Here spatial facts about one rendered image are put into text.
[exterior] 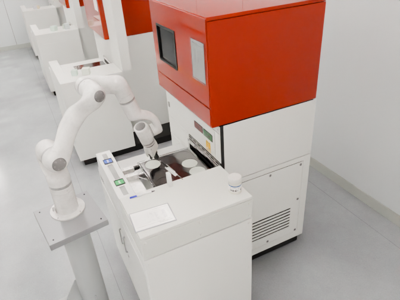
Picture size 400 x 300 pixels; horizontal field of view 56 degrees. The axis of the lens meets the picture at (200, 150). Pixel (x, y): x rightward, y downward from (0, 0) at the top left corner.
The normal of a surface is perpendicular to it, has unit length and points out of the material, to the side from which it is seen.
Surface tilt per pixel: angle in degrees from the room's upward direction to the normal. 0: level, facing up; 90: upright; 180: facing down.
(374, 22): 90
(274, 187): 90
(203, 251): 90
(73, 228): 2
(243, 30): 90
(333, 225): 0
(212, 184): 0
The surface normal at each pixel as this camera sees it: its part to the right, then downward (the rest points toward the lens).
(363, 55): -0.89, 0.28
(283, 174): 0.44, 0.44
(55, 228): -0.04, -0.84
